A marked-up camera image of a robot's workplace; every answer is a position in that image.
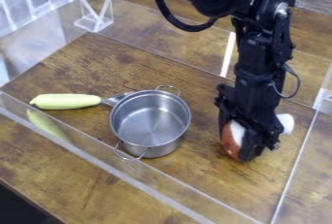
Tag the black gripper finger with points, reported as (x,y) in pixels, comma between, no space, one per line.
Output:
(226,115)
(253,143)

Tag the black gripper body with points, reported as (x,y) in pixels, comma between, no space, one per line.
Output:
(254,97)

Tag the plush red white mushroom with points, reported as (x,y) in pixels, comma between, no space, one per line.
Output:
(230,138)

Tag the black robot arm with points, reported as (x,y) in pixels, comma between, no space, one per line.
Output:
(261,23)

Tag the silver metal pot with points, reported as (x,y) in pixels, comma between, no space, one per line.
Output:
(148,120)

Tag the green plush corn cob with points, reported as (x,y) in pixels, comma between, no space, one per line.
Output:
(64,101)

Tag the clear acrylic triangle stand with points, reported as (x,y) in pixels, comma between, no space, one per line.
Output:
(95,22)

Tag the clear acrylic barrier wall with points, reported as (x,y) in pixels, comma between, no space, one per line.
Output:
(166,189)

